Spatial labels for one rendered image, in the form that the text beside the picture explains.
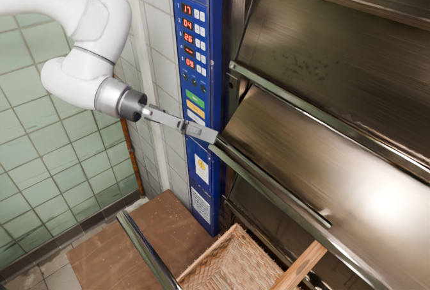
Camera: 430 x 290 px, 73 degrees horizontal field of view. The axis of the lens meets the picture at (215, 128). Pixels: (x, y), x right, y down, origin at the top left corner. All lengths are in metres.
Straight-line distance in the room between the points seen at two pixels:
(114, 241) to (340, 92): 1.15
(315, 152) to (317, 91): 0.15
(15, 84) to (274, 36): 1.15
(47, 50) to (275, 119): 1.05
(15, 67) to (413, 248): 1.41
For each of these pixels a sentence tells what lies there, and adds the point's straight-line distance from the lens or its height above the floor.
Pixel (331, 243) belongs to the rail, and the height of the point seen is 1.26.
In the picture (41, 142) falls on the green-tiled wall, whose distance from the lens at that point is 1.66.
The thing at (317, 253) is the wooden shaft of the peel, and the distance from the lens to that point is 0.67.
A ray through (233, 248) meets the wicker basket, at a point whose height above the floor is 0.75.
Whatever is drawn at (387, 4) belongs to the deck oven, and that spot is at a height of 1.65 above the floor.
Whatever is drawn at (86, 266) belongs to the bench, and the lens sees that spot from 1.41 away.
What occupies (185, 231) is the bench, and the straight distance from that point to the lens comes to 1.39.
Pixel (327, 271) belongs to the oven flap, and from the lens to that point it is 0.90.
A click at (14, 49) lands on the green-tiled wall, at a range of 1.43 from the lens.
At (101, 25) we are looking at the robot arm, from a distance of 0.75.
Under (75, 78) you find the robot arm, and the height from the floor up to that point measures 1.43.
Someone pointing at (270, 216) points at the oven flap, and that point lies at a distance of 0.93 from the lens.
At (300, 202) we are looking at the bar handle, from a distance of 0.60.
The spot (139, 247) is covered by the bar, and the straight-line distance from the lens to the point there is 0.70.
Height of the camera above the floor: 1.79
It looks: 41 degrees down
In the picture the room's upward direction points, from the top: straight up
